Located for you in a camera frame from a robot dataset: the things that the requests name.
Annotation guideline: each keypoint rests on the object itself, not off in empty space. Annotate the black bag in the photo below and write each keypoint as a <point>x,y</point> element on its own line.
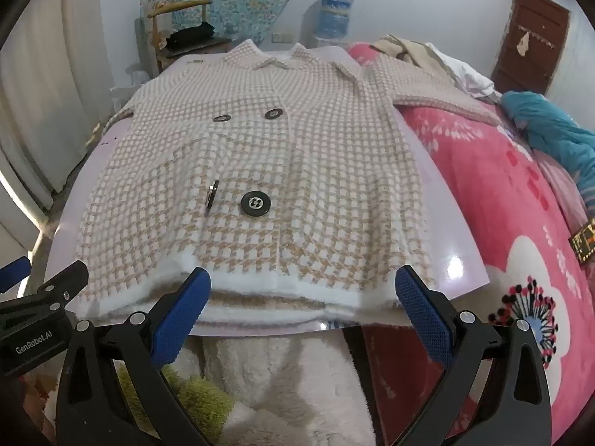
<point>190,35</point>

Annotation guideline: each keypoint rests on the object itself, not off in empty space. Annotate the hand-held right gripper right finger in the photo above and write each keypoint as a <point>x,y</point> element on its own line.
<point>425,316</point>

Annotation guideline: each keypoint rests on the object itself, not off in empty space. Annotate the brown wooden door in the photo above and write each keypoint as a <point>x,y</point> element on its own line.
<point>534,18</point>

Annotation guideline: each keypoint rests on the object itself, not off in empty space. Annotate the pink printed glossy board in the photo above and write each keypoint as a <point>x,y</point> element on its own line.
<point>446,223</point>

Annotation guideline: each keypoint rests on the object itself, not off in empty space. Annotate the beige white houndstooth coat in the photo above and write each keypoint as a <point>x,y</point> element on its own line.
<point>325,172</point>

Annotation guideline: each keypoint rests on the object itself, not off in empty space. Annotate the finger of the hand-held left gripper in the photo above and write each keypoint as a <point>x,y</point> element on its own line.
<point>14,270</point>
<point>65,283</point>

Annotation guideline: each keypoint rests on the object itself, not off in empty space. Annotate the white water dispenser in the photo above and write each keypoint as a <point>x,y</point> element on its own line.
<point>327,42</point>

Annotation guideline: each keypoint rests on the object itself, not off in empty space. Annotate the person's fluffy white green clothing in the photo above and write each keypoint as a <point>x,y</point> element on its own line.
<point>279,381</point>

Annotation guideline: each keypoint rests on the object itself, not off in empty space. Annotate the wooden chair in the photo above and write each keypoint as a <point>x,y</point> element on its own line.
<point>179,5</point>

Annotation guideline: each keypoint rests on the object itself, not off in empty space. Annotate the white curtain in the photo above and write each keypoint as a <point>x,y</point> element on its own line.
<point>46,79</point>

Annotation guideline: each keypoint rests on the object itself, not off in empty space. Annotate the pink floral blanket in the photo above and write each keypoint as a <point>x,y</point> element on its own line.
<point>488,195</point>

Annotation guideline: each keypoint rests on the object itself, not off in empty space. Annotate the paper scrap on door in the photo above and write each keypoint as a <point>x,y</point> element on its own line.
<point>522,45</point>

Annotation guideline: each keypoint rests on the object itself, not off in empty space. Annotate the white cloth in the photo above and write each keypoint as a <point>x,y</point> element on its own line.
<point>465,74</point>

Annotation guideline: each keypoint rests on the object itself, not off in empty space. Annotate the gold black patterned object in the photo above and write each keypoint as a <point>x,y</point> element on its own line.
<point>584,241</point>

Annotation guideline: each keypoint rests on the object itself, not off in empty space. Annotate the white wall socket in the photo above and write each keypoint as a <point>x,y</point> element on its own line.
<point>282,37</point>

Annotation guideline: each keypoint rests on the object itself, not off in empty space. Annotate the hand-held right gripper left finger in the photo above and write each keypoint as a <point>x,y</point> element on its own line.
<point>183,316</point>

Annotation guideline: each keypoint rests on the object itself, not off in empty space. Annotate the blue water jug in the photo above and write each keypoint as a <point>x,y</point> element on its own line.
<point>334,14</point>

